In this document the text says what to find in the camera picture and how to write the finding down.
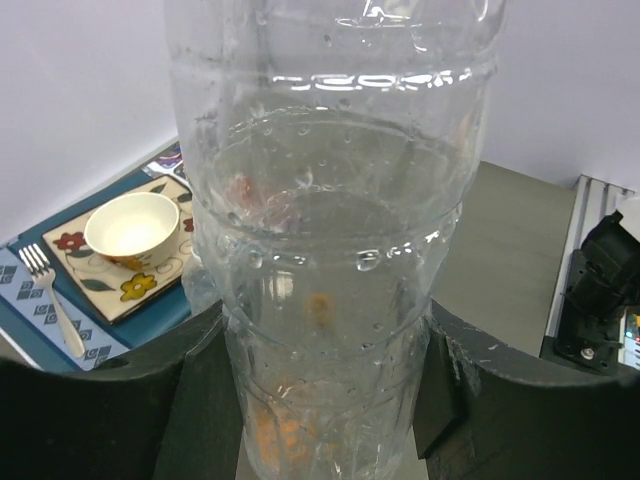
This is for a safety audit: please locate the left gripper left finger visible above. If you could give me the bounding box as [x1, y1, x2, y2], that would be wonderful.
[1, 303, 242, 479]

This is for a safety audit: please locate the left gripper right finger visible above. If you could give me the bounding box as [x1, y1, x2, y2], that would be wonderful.
[414, 303, 639, 479]

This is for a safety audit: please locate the clear plastic bottle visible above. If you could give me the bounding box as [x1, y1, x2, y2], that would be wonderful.
[181, 254, 221, 317]
[164, 1, 506, 479]

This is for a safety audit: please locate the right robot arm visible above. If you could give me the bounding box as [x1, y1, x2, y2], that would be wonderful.
[540, 211, 639, 376]

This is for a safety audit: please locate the blue patterned placemat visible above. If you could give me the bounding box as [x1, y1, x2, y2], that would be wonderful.
[1, 143, 193, 373]

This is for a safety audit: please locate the cream bowl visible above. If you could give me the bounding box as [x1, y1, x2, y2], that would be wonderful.
[84, 192, 180, 271]

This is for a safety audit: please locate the silver fork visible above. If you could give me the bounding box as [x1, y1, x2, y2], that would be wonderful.
[19, 243, 86, 358]

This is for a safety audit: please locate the aluminium frame rail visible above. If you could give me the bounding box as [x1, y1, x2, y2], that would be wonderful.
[544, 173, 639, 351]

